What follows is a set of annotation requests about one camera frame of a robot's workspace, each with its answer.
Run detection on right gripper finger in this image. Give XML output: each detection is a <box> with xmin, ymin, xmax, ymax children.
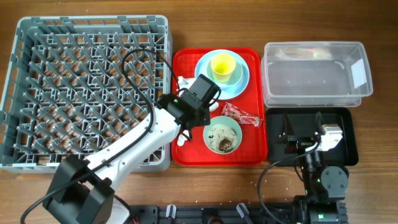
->
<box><xmin>315</xmin><ymin>112</ymin><xmax>326</xmax><ymax>134</ymax></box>
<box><xmin>277</xmin><ymin>113</ymin><xmax>294</xmax><ymax>144</ymax></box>

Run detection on red snack wrapper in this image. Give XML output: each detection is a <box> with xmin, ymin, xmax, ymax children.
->
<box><xmin>221</xmin><ymin>103</ymin><xmax>263</xmax><ymax>127</ymax></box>

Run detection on mint green food bowl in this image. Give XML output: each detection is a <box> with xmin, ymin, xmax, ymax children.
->
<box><xmin>203</xmin><ymin>116</ymin><xmax>243</xmax><ymax>154</ymax></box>

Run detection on yellow plastic cup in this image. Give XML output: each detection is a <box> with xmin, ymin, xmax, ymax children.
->
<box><xmin>210</xmin><ymin>53</ymin><xmax>236</xmax><ymax>83</ymax></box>

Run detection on white napkin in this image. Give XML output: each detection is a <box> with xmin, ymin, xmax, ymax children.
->
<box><xmin>209</xmin><ymin>102</ymin><xmax>219</xmax><ymax>112</ymax></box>

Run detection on white plastic fork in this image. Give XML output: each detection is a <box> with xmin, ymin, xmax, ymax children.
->
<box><xmin>177</xmin><ymin>130</ymin><xmax>192</xmax><ymax>146</ymax></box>

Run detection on rice and food scraps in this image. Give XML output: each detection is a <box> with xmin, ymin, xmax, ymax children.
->
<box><xmin>205</xmin><ymin>124</ymin><xmax>238</xmax><ymax>154</ymax></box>

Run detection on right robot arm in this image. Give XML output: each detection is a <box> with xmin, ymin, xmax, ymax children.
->
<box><xmin>276</xmin><ymin>113</ymin><xmax>349</xmax><ymax>223</ymax></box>

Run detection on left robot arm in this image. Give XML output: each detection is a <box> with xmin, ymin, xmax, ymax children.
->
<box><xmin>43</xmin><ymin>75</ymin><xmax>221</xmax><ymax>223</ymax></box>

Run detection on black waste tray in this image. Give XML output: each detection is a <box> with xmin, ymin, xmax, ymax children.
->
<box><xmin>266</xmin><ymin>108</ymin><xmax>359</xmax><ymax>166</ymax></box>

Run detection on grey dishwasher rack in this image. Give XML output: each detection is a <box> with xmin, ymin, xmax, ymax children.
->
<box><xmin>1</xmin><ymin>15</ymin><xmax>172</xmax><ymax>173</ymax></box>

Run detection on light blue plate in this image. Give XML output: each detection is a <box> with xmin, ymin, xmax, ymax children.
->
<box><xmin>194</xmin><ymin>49</ymin><xmax>250</xmax><ymax>100</ymax></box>

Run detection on clear plastic bin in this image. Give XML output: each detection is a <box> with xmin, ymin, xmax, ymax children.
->
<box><xmin>261</xmin><ymin>41</ymin><xmax>373</xmax><ymax>108</ymax></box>

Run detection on small mint green bowl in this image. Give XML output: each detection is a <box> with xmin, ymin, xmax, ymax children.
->
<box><xmin>207</xmin><ymin>61</ymin><xmax>243</xmax><ymax>88</ymax></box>

